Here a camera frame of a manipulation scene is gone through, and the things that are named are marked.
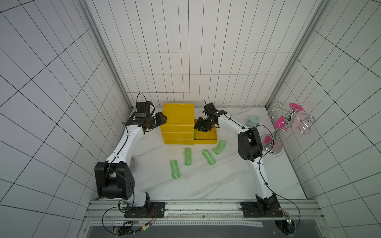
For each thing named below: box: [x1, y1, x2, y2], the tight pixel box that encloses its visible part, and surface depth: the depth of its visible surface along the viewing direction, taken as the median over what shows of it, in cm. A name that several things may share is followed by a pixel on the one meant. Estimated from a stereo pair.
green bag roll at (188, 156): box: [184, 147, 192, 166], surface depth 91 cm
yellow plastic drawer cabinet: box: [160, 103, 195, 145], surface depth 87 cm
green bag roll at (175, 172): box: [170, 159, 181, 179], surface depth 87 cm
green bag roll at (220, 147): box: [211, 139, 227, 155], surface depth 97 cm
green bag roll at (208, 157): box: [201, 148, 216, 166], surface depth 92 cm
